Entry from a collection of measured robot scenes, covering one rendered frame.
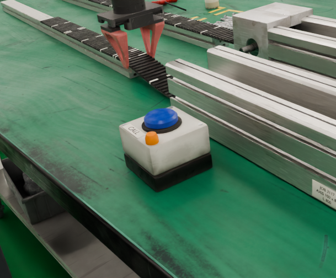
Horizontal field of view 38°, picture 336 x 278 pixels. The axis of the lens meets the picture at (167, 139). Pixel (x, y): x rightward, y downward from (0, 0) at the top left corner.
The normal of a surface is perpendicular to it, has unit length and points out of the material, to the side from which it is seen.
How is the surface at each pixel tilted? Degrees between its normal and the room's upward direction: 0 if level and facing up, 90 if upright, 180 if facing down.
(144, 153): 90
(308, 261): 0
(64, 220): 0
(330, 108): 90
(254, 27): 90
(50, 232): 0
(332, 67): 90
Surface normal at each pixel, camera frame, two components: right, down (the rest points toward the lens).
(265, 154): -0.85, 0.34
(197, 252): -0.13, -0.87
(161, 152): 0.51, 0.34
